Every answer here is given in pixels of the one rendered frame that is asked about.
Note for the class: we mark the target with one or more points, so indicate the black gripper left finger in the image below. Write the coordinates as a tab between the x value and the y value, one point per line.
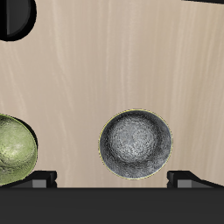
43	178

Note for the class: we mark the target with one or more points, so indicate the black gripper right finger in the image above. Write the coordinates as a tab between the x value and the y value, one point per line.
182	178

